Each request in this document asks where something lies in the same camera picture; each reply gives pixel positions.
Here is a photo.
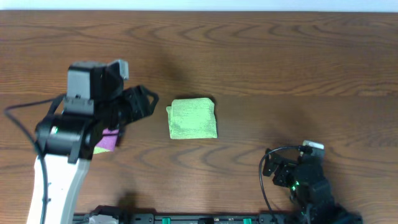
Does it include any green microfiber cloth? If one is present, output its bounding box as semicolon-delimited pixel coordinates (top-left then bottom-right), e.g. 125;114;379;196
166;98;218;139

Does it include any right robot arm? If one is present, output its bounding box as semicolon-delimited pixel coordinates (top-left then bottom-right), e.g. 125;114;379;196
259;145;363;224

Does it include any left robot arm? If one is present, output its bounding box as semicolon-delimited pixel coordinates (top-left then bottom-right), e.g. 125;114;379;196
27;60;159;223

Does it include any purple folded cloth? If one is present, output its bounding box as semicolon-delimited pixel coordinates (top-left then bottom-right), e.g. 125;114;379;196
95;129;119;152

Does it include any light green folded cloth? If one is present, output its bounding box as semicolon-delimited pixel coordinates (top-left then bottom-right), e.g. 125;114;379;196
93;147;110;154

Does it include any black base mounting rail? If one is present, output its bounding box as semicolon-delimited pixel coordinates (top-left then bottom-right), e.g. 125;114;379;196
73;212;363;224

